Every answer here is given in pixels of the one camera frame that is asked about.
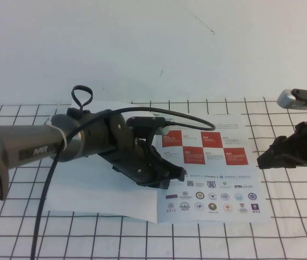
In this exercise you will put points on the white black-grid tablecloth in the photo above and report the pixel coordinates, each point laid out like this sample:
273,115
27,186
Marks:
291,216

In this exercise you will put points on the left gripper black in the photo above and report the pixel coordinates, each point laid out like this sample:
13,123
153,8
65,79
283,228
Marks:
131,165

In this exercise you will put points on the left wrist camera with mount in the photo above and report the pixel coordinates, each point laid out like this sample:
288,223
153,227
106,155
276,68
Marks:
142,122

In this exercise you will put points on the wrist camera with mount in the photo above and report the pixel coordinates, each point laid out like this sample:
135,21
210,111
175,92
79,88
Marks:
142,122
286,98

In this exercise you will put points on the white brochure book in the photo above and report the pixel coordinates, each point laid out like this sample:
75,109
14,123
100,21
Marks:
210,189

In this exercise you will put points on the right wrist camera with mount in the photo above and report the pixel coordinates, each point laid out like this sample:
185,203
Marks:
286,98

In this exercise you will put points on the left silver Piper robot arm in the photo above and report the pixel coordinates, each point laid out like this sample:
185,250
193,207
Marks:
34,140

